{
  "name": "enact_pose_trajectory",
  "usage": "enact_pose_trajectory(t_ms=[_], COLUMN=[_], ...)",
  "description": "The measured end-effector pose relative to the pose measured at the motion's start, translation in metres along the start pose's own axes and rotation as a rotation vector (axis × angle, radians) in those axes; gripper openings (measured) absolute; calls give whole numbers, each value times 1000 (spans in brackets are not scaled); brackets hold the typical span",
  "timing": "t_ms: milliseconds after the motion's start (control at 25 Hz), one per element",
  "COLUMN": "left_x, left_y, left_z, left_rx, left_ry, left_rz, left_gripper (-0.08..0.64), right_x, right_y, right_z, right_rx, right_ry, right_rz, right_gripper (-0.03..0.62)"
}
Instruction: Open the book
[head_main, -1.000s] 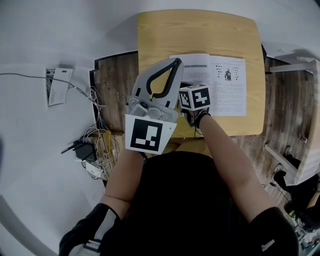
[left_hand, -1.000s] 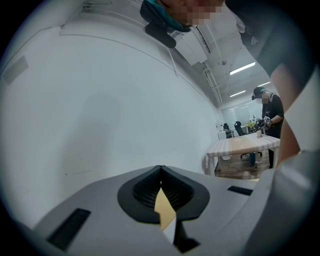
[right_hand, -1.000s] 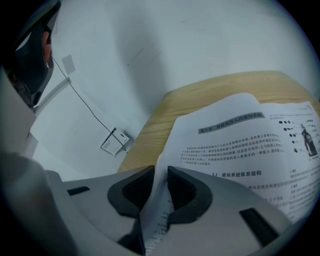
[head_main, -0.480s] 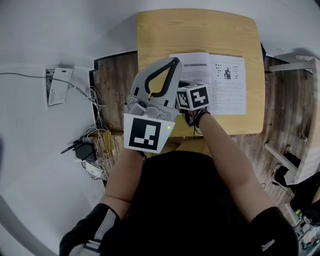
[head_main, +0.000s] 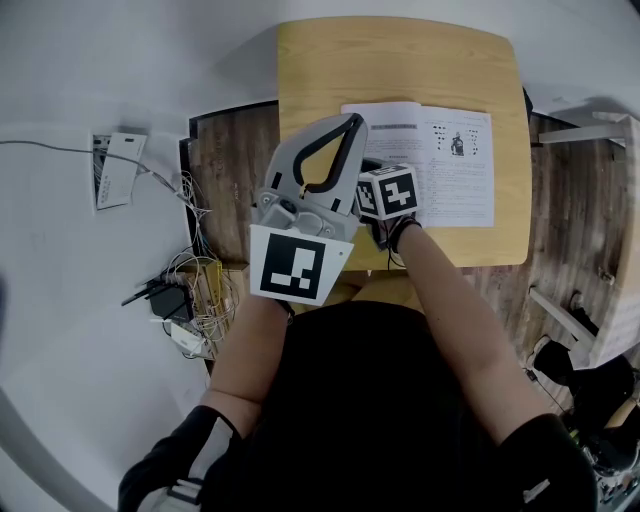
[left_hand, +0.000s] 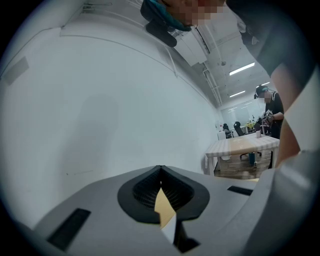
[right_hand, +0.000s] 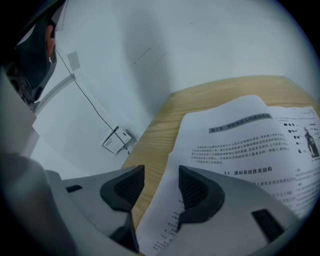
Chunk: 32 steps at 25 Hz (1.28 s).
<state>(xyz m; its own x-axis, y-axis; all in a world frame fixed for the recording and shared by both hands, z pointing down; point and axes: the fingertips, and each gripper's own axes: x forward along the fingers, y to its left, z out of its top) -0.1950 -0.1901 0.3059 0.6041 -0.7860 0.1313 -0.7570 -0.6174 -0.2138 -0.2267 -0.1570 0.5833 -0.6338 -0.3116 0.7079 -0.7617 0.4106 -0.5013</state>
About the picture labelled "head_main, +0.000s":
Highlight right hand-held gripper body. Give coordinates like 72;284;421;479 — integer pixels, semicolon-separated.
354;157;420;221

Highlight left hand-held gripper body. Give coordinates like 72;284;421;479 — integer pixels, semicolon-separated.
247;187;360;308

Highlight yellow covered booklet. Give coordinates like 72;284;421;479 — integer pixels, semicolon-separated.
340;101;497;229

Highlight person's right forearm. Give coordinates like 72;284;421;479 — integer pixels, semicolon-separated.
396;223;552;447

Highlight person's left forearm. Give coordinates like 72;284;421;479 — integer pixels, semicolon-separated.
207;296;297;427

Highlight person's right hand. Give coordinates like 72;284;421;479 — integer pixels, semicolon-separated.
368;217;402;252

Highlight brown cardboard box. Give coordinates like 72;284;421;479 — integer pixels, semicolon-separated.
189;259;252;347

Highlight person's yellow trousers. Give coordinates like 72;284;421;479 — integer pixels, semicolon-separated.
333;269;427;317

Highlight black router with antennas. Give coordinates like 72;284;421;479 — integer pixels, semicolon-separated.
121;278;196;324

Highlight white network device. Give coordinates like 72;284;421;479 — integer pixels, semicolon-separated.
163;319;212;359

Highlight person's black shirt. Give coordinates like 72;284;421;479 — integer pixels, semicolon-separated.
117;301;599;512

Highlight table with checkered cloth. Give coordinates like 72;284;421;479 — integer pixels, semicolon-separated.
528;111;640;369

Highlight bundle of thin white wires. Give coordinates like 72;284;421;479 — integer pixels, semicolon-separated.
169;169;242;352

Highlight grey cable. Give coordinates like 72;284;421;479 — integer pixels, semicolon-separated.
0;139;182;197

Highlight white wall socket panel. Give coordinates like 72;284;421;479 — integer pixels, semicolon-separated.
91;130;149;212

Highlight grey and white shoulder strap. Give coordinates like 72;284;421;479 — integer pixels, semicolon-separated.
149;414;242;512

